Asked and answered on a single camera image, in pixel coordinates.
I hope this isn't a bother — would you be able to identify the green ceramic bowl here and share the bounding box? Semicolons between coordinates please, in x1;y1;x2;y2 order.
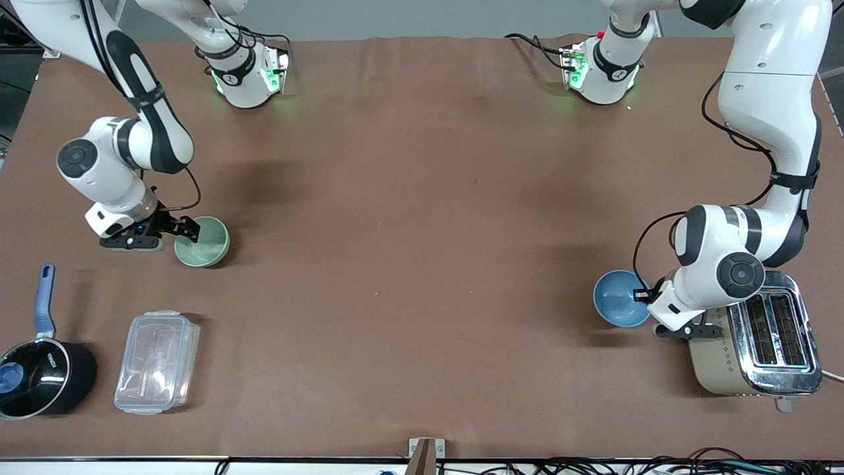
173;216;231;269

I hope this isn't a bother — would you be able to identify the blue ceramic bowl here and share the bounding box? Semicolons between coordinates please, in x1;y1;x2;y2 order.
593;270;653;328

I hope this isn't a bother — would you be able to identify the beige and chrome toaster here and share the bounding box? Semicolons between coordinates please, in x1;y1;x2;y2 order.
684;270;824;414

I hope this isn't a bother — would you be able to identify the clear plastic lidded container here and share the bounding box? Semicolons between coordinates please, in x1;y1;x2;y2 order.
114;311;200;416

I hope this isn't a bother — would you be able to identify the blue object inside saucepan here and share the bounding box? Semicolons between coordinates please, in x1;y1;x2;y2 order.
0;363;26;395

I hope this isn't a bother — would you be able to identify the brown table cloth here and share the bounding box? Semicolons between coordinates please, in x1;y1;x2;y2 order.
0;34;844;460

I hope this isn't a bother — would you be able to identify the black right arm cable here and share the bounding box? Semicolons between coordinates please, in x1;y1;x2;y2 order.
156;166;202;213

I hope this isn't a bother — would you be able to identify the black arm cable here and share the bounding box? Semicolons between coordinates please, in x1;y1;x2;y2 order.
632;71;780;292
156;166;202;213

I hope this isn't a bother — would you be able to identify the black floor cable bundle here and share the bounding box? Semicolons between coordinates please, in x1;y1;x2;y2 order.
435;447;844;475

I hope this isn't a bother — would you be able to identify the black saucepan with blue handle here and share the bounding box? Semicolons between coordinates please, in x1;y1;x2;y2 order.
0;264;98;420

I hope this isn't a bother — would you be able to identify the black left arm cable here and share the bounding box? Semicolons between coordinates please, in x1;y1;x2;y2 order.
632;71;780;292

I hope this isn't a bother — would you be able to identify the aluminium frame profile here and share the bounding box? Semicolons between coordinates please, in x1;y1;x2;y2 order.
0;0;67;61

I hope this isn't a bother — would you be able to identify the metal bracket with wooden post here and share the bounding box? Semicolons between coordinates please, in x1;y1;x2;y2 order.
408;438;446;475

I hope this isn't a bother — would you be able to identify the black base cable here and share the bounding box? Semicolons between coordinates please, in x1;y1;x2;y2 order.
504;32;569;71

